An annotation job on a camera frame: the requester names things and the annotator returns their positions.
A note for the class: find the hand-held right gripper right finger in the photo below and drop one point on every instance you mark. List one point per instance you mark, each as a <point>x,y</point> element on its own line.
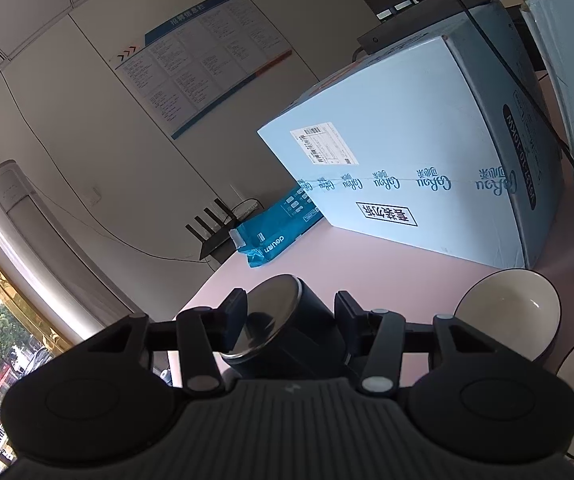
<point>347,322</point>

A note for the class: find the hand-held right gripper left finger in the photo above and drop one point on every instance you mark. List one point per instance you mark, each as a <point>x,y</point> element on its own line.
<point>237,320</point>

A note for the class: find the dark blue steel container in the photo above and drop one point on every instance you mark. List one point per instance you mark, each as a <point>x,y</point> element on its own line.
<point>312,330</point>

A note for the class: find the black router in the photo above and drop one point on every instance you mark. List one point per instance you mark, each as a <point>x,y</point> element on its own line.
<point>217,242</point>

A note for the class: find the blue paper packet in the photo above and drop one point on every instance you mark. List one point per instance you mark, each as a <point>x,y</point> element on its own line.
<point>277,232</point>

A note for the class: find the dark rimmed white bowl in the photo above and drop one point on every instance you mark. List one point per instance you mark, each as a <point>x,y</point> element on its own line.
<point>507,305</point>

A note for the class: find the light blue box with label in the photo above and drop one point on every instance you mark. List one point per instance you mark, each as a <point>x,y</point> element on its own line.
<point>392,160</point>

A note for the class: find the white standing air conditioner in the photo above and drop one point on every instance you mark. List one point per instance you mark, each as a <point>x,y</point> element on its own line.
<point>32,240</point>

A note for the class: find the golden door frame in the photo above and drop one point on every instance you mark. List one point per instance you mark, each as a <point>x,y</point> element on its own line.
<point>12,285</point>

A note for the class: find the wall poster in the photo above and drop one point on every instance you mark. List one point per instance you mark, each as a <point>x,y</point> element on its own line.
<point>202,60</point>

